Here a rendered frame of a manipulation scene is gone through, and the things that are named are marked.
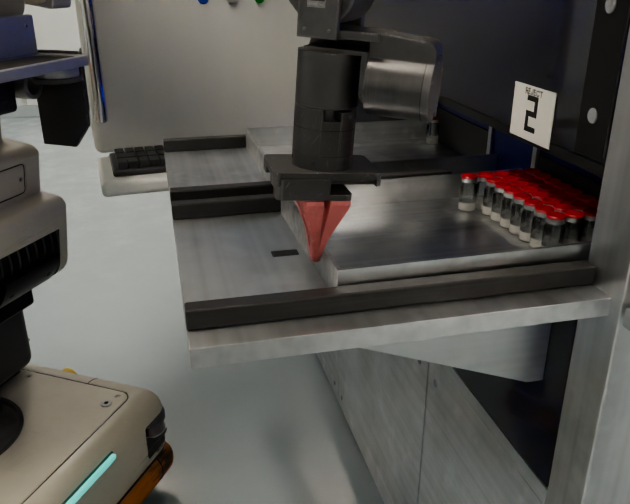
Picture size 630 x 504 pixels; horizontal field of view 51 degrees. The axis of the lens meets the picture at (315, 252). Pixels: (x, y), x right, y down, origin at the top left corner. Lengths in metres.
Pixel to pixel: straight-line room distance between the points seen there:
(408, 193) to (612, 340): 0.34
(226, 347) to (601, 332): 0.37
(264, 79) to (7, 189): 0.62
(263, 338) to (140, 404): 1.02
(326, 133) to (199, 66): 0.92
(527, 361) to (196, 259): 0.39
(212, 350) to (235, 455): 1.27
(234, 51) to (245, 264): 0.86
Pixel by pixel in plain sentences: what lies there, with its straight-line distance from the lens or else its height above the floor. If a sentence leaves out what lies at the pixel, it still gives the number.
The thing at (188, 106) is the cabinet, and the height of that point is 0.89.
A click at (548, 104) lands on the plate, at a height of 1.04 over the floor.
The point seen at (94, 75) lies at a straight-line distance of 1.42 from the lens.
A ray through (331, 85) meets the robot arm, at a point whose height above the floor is 1.08.
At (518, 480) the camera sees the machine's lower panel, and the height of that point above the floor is 0.57.
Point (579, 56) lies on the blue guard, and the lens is 0.73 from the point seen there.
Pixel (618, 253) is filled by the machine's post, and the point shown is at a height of 0.92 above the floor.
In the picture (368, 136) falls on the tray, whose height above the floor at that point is 0.89.
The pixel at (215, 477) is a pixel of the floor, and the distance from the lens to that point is 1.77.
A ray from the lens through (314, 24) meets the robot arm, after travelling 0.58.
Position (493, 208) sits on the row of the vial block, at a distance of 0.85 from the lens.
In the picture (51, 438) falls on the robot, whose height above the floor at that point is 0.28.
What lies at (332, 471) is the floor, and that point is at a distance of 1.77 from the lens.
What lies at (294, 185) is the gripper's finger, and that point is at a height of 0.99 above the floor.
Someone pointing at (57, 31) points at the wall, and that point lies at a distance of 6.10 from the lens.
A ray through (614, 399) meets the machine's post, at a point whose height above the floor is 0.77.
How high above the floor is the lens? 1.17
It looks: 23 degrees down
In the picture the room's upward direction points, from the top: straight up
